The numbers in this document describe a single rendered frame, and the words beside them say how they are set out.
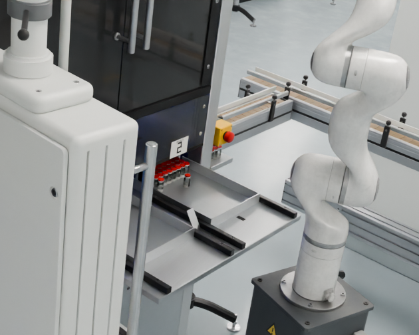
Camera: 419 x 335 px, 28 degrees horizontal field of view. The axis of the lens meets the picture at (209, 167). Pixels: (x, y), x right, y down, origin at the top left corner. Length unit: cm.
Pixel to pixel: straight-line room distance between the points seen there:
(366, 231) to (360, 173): 143
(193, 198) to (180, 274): 45
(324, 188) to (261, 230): 49
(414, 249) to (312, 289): 119
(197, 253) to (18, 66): 100
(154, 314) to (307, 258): 93
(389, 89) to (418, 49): 196
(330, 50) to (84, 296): 77
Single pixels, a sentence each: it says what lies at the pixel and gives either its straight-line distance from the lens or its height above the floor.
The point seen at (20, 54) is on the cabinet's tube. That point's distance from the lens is 169.
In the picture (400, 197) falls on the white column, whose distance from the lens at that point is 413.
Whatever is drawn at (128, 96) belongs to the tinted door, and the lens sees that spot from 248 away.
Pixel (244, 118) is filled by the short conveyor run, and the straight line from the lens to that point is 327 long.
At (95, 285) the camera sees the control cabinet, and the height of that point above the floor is 120.
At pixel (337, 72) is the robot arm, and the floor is 159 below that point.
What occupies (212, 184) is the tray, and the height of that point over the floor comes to 88.
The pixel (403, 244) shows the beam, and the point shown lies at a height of 51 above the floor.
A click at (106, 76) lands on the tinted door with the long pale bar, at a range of 238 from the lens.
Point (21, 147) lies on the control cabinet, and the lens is 165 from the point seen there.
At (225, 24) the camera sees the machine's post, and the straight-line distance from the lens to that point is 273.
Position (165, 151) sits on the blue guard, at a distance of 271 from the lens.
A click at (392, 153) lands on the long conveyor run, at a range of 336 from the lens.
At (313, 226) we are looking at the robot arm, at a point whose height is 110.
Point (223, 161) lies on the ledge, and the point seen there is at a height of 88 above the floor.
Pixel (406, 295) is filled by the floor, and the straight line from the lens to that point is 413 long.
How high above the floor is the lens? 221
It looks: 27 degrees down
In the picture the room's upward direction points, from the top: 8 degrees clockwise
